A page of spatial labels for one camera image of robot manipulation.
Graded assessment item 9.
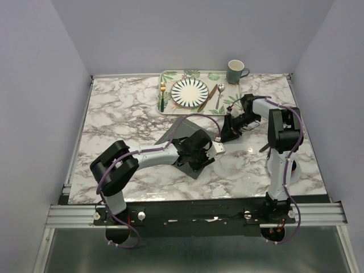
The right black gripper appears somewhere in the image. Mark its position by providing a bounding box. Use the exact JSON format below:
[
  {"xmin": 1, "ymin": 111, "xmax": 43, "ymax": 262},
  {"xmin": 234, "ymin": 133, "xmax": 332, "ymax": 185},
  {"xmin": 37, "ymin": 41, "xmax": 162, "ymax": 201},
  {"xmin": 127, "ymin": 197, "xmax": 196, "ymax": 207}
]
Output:
[{"xmin": 219, "ymin": 113, "xmax": 260, "ymax": 143}]

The grey cloth napkin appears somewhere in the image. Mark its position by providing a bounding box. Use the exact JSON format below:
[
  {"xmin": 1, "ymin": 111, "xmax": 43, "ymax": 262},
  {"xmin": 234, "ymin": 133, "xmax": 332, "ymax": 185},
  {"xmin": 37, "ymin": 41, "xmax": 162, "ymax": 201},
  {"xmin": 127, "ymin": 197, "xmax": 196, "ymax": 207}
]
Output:
[{"xmin": 155, "ymin": 116, "xmax": 216, "ymax": 180}]

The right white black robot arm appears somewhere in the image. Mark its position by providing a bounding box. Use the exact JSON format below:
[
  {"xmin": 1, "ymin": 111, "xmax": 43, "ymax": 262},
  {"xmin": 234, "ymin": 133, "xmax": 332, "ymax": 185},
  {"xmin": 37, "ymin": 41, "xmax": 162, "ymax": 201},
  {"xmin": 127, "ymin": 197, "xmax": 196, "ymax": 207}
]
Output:
[{"xmin": 221, "ymin": 94, "xmax": 304, "ymax": 223}]

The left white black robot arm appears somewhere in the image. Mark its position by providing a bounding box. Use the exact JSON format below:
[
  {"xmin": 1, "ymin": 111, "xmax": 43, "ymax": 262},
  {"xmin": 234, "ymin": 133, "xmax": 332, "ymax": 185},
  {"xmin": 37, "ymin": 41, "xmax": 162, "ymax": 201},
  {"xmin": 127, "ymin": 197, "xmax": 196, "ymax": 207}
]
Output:
[{"xmin": 90, "ymin": 129, "xmax": 215, "ymax": 225}]

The bronze knife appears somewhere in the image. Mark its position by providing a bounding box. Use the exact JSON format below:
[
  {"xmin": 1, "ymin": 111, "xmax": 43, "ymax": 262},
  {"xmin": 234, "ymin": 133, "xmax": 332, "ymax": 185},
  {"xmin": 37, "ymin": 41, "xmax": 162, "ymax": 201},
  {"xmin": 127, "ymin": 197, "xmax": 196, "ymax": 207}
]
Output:
[{"xmin": 197, "ymin": 84, "xmax": 218, "ymax": 113}]

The silver spoon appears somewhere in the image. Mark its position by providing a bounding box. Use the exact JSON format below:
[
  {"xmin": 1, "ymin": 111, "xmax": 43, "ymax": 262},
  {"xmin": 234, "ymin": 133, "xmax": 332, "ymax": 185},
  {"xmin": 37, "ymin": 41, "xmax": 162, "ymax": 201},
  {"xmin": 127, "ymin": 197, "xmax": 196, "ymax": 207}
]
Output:
[{"xmin": 215, "ymin": 84, "xmax": 225, "ymax": 110}]

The striped white plate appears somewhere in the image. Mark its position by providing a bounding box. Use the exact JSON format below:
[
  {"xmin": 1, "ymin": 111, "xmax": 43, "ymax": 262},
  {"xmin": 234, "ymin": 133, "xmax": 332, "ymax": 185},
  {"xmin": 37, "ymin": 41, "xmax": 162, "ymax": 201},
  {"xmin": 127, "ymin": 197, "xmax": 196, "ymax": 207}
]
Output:
[{"xmin": 171, "ymin": 78, "xmax": 209, "ymax": 108}]

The teal ceramic mug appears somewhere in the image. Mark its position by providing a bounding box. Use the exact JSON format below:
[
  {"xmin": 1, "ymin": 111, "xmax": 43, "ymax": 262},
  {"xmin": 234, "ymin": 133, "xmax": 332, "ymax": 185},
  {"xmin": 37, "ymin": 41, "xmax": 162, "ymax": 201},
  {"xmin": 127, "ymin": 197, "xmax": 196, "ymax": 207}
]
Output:
[{"xmin": 226, "ymin": 60, "xmax": 250, "ymax": 84}]

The floral serving tray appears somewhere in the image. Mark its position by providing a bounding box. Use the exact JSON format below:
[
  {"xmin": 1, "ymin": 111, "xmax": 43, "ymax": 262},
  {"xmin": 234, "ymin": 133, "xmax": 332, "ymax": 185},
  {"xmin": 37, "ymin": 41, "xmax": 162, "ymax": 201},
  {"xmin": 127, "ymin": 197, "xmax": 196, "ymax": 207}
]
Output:
[{"xmin": 156, "ymin": 70, "xmax": 249, "ymax": 116}]

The orange black object on saucer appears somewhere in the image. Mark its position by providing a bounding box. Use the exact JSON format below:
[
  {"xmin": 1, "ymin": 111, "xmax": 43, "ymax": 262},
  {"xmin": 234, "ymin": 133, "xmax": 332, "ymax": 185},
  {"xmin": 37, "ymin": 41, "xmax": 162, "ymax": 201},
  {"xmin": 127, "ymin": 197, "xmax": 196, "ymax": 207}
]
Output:
[{"xmin": 291, "ymin": 160, "xmax": 297, "ymax": 175}]

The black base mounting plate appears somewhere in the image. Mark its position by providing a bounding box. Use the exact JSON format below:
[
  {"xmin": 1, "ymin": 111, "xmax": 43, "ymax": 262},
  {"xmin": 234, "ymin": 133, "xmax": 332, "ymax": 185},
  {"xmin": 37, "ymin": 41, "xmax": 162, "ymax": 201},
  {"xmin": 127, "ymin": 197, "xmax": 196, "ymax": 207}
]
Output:
[{"xmin": 94, "ymin": 197, "xmax": 296, "ymax": 241}]

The small white saucer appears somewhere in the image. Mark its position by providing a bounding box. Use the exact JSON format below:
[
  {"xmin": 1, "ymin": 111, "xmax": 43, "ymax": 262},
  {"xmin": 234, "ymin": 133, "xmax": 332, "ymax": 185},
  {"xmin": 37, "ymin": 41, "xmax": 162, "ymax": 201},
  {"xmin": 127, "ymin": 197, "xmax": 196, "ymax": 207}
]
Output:
[{"xmin": 287, "ymin": 163, "xmax": 301, "ymax": 187}]

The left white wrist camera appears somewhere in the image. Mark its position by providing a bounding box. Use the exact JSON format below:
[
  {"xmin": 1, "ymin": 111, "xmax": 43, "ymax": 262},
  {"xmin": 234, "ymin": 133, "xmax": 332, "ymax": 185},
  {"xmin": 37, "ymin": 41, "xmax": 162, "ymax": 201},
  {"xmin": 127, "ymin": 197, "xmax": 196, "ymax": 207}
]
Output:
[{"xmin": 206, "ymin": 141, "xmax": 226, "ymax": 159}]

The gold green-handled fork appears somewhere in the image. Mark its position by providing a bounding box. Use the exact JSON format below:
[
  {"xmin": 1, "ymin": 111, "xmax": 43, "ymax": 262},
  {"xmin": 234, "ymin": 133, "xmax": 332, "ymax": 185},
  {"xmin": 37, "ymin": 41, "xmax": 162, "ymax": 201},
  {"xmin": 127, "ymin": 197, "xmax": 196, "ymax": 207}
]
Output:
[{"xmin": 160, "ymin": 81, "xmax": 166, "ymax": 112}]

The aluminium frame rail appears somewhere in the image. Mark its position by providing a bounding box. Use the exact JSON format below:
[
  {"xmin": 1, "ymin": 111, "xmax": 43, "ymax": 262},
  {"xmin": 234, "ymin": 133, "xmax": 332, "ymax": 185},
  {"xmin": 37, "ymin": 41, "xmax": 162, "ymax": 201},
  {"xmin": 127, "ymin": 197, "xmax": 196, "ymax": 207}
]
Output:
[{"xmin": 45, "ymin": 203, "xmax": 348, "ymax": 229}]

